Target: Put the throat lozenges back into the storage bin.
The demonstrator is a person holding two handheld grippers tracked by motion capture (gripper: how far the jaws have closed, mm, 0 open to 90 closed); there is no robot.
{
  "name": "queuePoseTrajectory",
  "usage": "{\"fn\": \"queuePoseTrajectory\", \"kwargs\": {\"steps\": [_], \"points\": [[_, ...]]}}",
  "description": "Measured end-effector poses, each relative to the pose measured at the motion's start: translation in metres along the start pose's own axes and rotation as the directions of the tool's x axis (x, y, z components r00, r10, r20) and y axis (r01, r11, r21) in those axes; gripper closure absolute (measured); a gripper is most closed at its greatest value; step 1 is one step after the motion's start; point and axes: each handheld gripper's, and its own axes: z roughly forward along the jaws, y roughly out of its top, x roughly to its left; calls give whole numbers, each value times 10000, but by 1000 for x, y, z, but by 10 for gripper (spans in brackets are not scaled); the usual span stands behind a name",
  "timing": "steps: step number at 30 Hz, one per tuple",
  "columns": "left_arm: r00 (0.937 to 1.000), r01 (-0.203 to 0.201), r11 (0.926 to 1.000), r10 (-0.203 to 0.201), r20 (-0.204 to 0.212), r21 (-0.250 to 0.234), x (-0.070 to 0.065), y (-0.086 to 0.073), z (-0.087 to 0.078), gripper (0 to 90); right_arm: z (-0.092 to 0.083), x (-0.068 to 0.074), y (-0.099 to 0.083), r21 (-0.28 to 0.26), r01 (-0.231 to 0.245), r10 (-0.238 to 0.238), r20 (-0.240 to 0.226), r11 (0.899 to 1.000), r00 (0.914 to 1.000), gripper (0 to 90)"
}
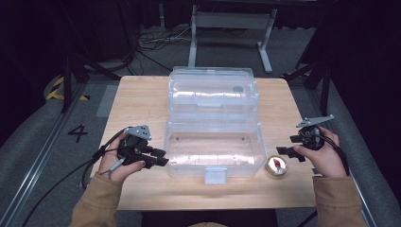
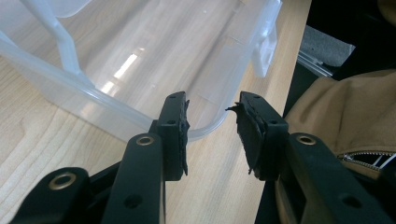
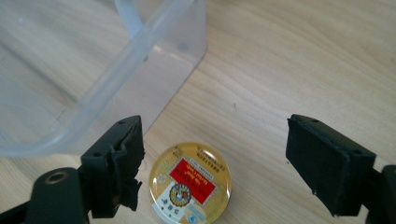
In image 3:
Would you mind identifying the clear plastic storage box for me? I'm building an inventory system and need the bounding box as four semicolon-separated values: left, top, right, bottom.
0;0;208;158

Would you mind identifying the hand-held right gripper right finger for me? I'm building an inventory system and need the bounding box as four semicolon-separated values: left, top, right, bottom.
285;113;377;217

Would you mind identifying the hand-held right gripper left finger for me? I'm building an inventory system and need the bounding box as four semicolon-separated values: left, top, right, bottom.
78;115;146;219

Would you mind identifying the round gold tin red label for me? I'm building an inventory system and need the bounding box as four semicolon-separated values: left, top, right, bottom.
148;142;233;224

